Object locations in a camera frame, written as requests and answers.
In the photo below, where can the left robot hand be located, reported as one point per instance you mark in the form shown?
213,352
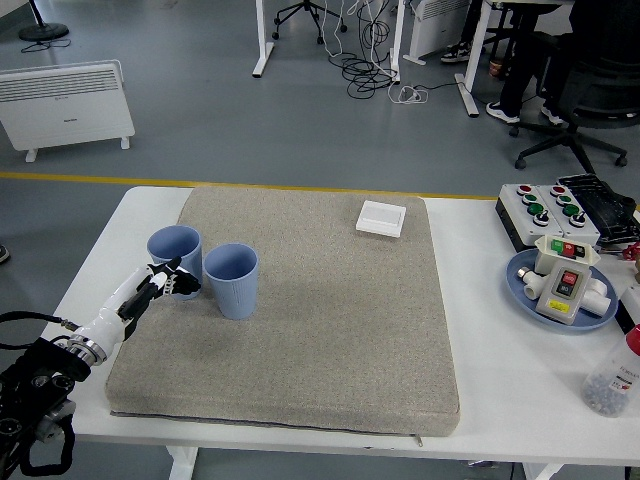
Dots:
115,307

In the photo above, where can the blue ribbed cup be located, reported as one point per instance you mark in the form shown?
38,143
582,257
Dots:
175,245
232,295

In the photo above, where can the white push-button control box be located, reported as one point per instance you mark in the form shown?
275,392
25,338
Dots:
582,232
522,220

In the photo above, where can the dark shoe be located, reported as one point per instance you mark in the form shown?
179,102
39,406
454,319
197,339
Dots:
3,254

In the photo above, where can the grey-brown mat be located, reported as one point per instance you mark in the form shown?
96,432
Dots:
310,325

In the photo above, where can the white panel heater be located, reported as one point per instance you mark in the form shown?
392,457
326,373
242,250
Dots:
65,110
435,25

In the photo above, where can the black fan stand base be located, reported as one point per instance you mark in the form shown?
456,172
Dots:
44,31

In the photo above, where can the white desk leg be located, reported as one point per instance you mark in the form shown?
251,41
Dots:
397,40
262,50
472,60

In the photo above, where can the black chair base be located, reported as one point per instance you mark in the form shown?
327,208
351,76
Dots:
306,10

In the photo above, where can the white table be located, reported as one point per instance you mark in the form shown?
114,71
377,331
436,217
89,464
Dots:
500,375

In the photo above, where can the blue plate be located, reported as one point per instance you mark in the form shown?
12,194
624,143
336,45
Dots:
520,300

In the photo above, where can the white pipe fitting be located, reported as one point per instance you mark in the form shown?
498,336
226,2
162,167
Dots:
531,287
597,297

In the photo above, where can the person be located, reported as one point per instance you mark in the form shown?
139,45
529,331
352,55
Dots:
465,30
520,75

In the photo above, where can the brown can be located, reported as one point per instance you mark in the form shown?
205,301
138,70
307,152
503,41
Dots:
496,69

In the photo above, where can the black tool tray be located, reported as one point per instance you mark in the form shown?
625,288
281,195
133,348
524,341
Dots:
607,210

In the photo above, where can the clear bottle with red cap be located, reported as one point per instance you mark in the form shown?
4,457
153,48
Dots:
612,380

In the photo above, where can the red small part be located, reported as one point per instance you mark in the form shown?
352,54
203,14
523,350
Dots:
632,251

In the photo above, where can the black office chair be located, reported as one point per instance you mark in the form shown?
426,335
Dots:
595,95

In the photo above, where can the white wall switch plate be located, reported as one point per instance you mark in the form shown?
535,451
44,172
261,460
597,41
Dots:
381,219

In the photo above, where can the beige three-button switch box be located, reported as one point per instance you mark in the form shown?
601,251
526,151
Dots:
545,250

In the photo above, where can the grey red-black button switch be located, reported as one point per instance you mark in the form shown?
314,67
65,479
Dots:
562,300

